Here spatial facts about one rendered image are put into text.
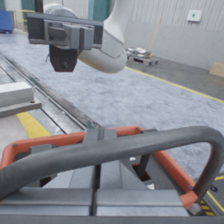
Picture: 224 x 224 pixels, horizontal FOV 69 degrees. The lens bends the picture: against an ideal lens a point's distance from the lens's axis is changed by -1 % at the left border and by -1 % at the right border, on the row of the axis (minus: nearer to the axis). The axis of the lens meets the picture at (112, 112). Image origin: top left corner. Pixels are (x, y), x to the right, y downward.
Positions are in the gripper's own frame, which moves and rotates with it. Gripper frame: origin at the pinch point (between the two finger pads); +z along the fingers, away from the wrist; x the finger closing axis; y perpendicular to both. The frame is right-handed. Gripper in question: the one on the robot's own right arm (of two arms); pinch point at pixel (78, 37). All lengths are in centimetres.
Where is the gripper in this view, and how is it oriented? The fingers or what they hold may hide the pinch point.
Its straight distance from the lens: 24.7
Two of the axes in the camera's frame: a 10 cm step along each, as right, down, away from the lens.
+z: 3.8, 4.8, -7.9
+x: 9.2, -0.8, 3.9
